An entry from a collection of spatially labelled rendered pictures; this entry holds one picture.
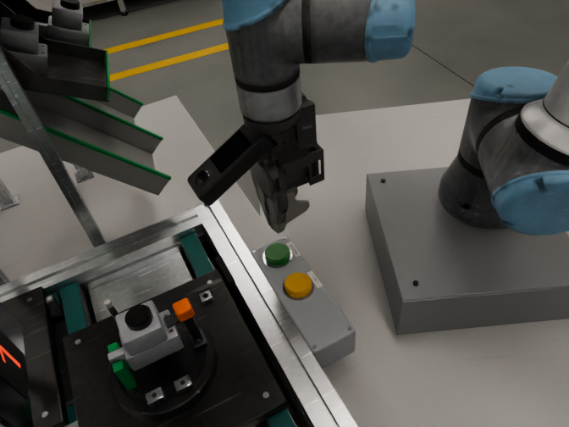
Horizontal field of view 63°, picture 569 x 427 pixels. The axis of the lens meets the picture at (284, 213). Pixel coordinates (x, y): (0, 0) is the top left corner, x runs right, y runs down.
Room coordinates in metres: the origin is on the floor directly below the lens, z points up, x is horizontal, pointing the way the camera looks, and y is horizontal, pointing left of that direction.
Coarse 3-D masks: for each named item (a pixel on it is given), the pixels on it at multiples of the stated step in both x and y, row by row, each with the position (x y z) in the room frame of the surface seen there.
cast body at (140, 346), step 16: (144, 304) 0.33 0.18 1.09; (128, 320) 0.30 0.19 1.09; (144, 320) 0.30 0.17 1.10; (160, 320) 0.31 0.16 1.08; (128, 336) 0.29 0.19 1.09; (144, 336) 0.29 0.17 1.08; (160, 336) 0.30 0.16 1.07; (176, 336) 0.30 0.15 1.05; (112, 352) 0.30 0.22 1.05; (128, 352) 0.29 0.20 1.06; (144, 352) 0.29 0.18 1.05; (160, 352) 0.29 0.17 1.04
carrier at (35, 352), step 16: (16, 304) 0.45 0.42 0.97; (32, 304) 0.44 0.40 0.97; (32, 320) 0.41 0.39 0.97; (48, 320) 0.41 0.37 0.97; (32, 336) 0.38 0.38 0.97; (48, 336) 0.38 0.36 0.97; (32, 352) 0.36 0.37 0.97; (48, 352) 0.35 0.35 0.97; (32, 368) 0.33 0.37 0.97; (48, 368) 0.33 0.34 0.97; (32, 384) 0.31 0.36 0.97; (48, 384) 0.31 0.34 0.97; (32, 400) 0.29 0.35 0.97; (48, 400) 0.28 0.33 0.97; (64, 400) 0.29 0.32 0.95; (32, 416) 0.27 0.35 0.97; (48, 416) 0.26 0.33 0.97; (64, 416) 0.26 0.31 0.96
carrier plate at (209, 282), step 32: (192, 288) 0.43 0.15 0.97; (224, 288) 0.43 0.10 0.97; (224, 320) 0.37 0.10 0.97; (96, 352) 0.34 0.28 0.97; (224, 352) 0.32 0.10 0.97; (256, 352) 0.31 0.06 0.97; (96, 384) 0.30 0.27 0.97; (224, 384) 0.28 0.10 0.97; (256, 384) 0.27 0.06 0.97; (96, 416) 0.26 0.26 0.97; (128, 416) 0.25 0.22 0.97; (192, 416) 0.24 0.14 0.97; (224, 416) 0.24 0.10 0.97; (256, 416) 0.23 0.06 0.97
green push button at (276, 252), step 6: (270, 246) 0.50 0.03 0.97; (276, 246) 0.50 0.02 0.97; (282, 246) 0.49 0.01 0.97; (270, 252) 0.48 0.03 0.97; (276, 252) 0.48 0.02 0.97; (282, 252) 0.48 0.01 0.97; (288, 252) 0.48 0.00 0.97; (270, 258) 0.47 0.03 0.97; (276, 258) 0.47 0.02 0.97; (282, 258) 0.47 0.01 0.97; (288, 258) 0.47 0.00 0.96; (276, 264) 0.46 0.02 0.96
